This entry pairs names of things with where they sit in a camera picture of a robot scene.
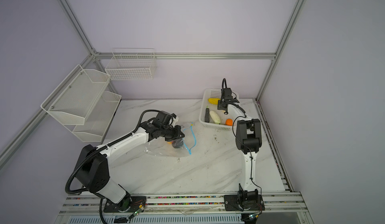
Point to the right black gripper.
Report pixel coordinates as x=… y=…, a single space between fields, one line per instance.
x=220 y=102

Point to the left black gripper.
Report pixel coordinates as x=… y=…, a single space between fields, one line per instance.
x=178 y=132

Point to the black round food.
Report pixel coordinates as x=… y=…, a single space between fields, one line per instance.
x=177 y=143

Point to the clear zip top bag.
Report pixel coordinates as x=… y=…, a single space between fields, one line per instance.
x=161 y=148

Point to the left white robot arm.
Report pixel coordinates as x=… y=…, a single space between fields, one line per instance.
x=92 y=170

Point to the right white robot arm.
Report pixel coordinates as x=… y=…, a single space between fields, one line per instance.
x=247 y=132

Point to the yellow corn cob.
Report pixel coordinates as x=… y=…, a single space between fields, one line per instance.
x=213 y=101

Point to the orange tangerine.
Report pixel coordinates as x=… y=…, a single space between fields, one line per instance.
x=229 y=122

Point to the white mesh two-tier shelf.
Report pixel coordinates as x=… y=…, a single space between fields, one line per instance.
x=83 y=104

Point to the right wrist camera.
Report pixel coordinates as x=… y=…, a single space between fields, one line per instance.
x=226 y=94

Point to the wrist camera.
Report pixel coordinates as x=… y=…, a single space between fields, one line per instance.
x=166 y=119
x=226 y=94

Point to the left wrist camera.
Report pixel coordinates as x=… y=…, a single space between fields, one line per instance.
x=166 y=119

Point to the white wire wall basket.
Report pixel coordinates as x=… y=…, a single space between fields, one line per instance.
x=132 y=64

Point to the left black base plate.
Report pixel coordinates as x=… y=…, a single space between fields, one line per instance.
x=126 y=205

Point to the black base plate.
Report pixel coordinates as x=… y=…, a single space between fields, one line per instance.
x=243 y=203
x=126 y=205

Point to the aluminium frame back bar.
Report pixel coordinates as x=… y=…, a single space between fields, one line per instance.
x=192 y=56

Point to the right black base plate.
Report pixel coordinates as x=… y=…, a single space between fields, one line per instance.
x=243 y=203

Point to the aluminium front rail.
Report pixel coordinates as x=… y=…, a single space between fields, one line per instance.
x=286 y=207

